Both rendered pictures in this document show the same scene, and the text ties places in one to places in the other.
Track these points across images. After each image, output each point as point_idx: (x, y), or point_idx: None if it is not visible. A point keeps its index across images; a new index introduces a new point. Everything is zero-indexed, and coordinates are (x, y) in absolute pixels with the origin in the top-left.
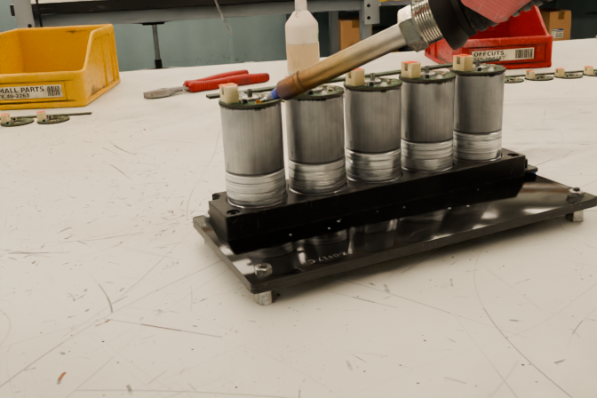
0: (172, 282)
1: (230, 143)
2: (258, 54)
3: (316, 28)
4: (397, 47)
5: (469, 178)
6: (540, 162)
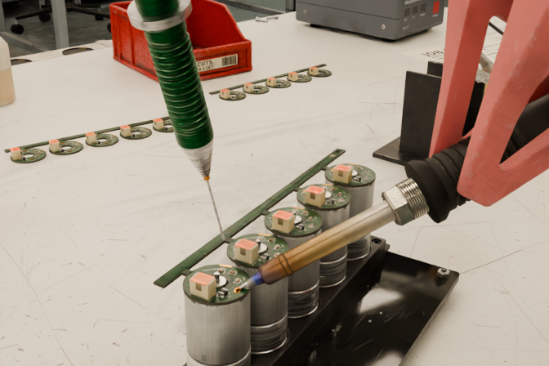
0: None
1: (210, 337)
2: None
3: (8, 51)
4: (385, 225)
5: (359, 277)
6: None
